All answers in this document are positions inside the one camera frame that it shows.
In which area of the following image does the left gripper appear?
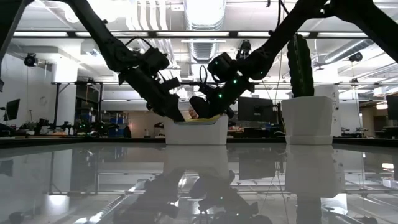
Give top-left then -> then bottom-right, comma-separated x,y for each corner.
118,67 -> 187,123

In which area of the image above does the green cactus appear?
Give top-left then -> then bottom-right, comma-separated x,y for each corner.
286,33 -> 315,98

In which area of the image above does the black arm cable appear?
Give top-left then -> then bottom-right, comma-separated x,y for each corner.
124,36 -> 175,83
198,64 -> 210,84

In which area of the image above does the black shelving rack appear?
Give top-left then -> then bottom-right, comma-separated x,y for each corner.
74,80 -> 104,138

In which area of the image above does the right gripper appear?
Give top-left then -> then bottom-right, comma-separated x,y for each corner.
188,76 -> 252,119

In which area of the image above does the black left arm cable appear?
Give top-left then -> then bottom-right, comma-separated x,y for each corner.
124,36 -> 175,83

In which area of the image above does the black vertical pole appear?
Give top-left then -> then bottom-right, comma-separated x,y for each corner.
52,82 -> 63,128

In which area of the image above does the white plastic bin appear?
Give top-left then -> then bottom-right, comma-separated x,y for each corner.
164,114 -> 229,146

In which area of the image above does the white standing banner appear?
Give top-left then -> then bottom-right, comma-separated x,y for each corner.
313,85 -> 341,133

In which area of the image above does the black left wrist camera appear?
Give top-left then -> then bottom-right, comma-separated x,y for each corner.
160,77 -> 182,93

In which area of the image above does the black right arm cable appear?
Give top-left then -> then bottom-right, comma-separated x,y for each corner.
198,64 -> 210,84

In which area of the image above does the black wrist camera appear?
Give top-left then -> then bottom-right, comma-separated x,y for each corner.
160,77 -> 182,93
198,81 -> 217,96

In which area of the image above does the black computer monitor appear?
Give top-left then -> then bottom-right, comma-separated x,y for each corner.
238,96 -> 279,124
386,95 -> 398,121

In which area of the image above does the black tilted panel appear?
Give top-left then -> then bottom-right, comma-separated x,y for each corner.
3,98 -> 21,122

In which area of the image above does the yellow microfiber towel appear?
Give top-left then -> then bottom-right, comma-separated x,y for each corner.
177,114 -> 222,125

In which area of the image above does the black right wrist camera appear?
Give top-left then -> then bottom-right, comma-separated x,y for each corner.
198,81 -> 217,96

